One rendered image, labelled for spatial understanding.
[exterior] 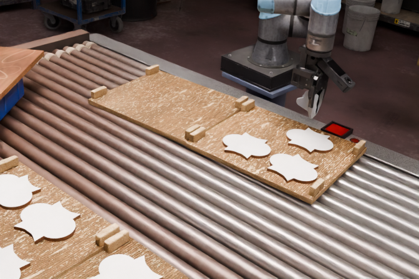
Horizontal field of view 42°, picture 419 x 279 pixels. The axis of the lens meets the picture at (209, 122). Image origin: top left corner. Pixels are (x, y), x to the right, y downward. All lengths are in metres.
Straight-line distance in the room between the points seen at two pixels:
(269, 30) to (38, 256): 1.28
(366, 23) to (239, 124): 3.67
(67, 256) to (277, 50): 1.26
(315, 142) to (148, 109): 0.54
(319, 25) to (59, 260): 0.86
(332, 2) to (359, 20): 3.77
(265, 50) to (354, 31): 3.19
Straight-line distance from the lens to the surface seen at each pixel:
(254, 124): 1.70
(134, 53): 2.25
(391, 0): 6.20
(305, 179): 1.45
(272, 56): 2.14
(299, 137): 1.63
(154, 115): 1.71
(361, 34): 5.28
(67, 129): 1.68
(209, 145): 1.56
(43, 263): 1.19
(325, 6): 1.46
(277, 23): 2.10
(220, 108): 1.78
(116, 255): 1.17
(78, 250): 1.21
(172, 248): 1.24
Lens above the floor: 1.73
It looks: 28 degrees down
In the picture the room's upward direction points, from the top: 4 degrees clockwise
